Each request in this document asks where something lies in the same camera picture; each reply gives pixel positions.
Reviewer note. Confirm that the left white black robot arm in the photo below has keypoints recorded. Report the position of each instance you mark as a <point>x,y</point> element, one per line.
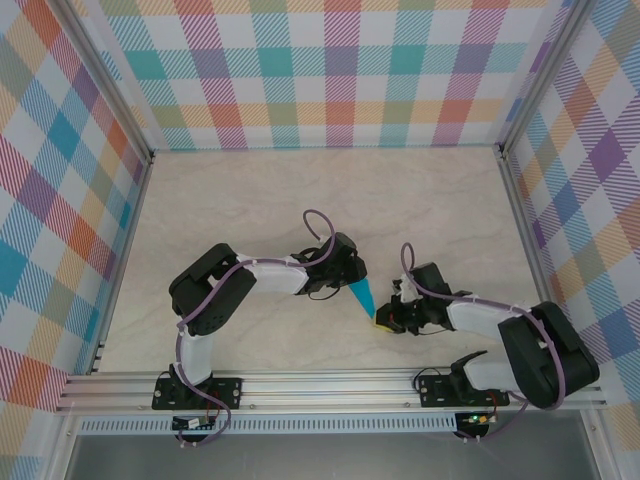
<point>280,277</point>

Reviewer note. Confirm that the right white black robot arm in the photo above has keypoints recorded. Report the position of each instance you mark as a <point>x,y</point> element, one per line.
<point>475,315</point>

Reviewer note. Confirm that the circuit board with green light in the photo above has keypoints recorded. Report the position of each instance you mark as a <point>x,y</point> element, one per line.
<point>477,419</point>

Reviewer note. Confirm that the grey metal panel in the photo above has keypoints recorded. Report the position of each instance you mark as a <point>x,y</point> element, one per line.
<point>325,460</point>

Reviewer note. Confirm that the black circuit board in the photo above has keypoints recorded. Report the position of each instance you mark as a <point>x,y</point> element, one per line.
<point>192,424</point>

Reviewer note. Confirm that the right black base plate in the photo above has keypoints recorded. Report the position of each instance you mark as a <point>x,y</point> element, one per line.
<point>435,392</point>

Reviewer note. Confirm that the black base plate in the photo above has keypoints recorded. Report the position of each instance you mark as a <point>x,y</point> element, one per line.
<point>435,392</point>
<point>227,392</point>

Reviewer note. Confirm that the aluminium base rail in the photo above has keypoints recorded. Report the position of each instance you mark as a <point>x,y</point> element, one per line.
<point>325,390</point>

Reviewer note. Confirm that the right aluminium side rail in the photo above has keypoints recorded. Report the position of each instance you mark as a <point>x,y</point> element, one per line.
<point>536,275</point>

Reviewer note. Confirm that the aluminium side rail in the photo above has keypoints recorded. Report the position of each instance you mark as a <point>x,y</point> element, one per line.
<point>536,275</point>
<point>121,270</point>

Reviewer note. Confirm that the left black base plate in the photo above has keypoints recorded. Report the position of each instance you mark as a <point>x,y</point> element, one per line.
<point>227,392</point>

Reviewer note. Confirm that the left aluminium side rail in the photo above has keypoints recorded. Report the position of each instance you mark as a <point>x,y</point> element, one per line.
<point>121,270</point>

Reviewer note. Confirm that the right aluminium frame post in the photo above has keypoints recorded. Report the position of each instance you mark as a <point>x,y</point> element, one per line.
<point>544,75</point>

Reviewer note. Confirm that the aluminium frame post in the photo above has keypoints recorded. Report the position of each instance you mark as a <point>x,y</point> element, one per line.
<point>105,80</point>
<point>544,75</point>

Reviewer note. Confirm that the left aluminium frame post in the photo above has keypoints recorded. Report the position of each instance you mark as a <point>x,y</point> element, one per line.
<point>105,80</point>

